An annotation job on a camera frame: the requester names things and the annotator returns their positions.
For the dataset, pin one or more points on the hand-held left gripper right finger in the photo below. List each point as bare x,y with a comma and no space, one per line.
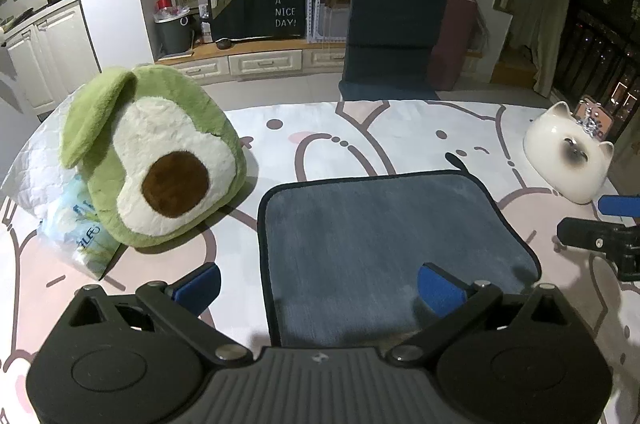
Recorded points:
440,290

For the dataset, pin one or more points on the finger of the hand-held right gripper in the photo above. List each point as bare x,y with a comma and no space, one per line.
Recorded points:
585,234
617,205

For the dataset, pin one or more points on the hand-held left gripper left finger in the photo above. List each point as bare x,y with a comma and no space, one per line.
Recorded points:
197,290

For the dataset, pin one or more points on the grey-blue towel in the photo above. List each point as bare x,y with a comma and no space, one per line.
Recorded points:
375,244

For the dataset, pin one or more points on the white cat figurine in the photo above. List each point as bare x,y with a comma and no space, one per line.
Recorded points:
555,153

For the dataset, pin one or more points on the brown stand with metal clip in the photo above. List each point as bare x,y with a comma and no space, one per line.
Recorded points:
597,118

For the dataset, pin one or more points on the blue and white plastic bag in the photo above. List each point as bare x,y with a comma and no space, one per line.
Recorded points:
80,231

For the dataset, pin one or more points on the green avocado plush toy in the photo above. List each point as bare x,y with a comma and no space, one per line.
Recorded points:
165,153

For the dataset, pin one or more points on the white quilted pillow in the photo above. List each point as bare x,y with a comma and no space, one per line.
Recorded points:
35,163

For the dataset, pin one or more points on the mauve box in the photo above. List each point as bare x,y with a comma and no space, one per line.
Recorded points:
455,43

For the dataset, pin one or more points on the white low drawer cabinet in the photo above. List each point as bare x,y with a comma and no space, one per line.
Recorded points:
265,62

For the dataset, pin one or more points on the grey trash bin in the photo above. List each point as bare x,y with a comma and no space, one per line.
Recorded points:
172,36

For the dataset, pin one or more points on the dark blue chair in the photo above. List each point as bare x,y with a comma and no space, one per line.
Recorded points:
390,38

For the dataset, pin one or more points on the white kitchen cabinet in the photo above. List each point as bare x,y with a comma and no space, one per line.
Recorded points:
45,53

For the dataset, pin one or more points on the dark green printed cloth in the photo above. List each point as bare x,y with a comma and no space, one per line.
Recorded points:
260,13

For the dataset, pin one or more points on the white grid rack with sign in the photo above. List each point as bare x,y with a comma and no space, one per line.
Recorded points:
320,16

